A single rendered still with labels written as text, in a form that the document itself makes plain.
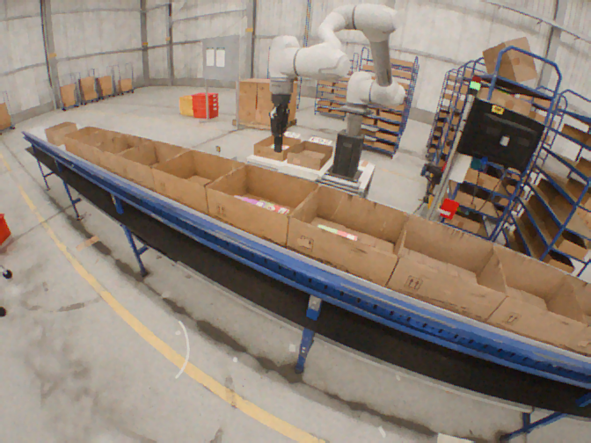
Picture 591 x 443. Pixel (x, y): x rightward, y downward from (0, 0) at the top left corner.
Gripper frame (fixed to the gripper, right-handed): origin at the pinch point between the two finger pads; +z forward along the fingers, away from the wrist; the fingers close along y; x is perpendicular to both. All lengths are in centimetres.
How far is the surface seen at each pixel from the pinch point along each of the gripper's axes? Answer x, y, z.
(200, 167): -56, -8, 26
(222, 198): -13.2, 20.3, 19.8
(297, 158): -31, -85, 39
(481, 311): 91, 19, 28
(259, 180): -14.8, -8.6, 24.0
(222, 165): -38.3, -8.4, 21.4
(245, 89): -312, -386, 26
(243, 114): -319, -387, 86
